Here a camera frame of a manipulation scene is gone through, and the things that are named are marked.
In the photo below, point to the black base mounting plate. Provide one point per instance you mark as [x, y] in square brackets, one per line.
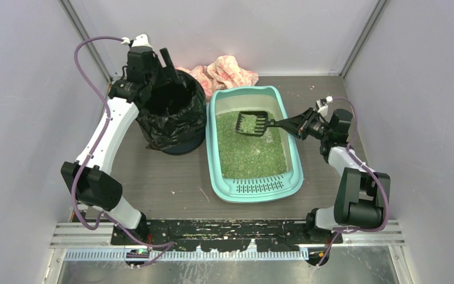
[236, 235]

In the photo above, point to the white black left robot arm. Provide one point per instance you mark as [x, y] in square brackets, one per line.
[89, 177]

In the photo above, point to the teal litter box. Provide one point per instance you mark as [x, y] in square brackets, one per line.
[260, 189]

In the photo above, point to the bin with black bag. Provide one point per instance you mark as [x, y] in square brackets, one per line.
[174, 119]

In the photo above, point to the pink patterned cloth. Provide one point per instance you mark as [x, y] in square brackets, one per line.
[223, 73]

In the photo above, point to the black litter scoop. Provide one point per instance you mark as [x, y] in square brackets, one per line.
[254, 123]

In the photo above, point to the green litter pellets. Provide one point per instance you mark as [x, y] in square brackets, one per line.
[246, 157]

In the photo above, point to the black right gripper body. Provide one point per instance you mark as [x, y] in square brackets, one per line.
[304, 125]

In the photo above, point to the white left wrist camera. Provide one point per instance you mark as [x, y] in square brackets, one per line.
[139, 41]

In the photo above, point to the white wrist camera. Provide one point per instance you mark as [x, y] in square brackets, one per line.
[139, 41]
[322, 105]

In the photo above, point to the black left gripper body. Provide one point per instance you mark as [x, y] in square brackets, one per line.
[158, 71]

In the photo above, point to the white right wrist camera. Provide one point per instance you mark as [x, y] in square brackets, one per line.
[322, 105]

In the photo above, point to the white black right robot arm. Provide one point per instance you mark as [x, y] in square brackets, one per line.
[361, 203]

